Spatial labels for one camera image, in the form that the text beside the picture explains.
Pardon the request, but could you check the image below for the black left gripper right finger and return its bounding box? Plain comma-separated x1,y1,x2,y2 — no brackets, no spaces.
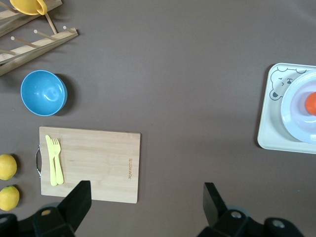
197,182,250,237

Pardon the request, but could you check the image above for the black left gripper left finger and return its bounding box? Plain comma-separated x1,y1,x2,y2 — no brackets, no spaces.
32,180,92,237

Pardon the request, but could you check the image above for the pale lavender round plate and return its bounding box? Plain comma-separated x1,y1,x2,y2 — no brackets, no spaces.
280,69,316,144

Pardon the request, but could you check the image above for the orange fruit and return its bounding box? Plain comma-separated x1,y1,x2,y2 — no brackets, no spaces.
305,91,316,116

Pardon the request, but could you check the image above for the yellow plastic fork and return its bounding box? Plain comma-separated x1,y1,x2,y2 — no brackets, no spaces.
51,138,64,185

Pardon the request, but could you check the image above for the wooden cutting board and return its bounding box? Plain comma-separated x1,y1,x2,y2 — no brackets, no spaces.
35,126,141,204

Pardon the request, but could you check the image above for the yellow plastic knife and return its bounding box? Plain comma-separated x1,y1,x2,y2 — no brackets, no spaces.
45,135,58,186

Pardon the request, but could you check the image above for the yellow lemon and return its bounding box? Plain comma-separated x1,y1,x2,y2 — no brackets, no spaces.
0,154,17,181
0,185,20,211

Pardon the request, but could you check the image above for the cream bear print tray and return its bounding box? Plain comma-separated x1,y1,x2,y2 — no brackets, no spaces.
257,63,316,155

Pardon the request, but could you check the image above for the blue bowl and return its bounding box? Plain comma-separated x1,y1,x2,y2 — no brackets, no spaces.
20,70,68,117

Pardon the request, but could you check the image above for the wooden peg drying rack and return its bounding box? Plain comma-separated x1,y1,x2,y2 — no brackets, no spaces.
0,0,79,76

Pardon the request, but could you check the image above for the yellow mug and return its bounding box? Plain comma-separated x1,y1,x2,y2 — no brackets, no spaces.
9,0,48,16

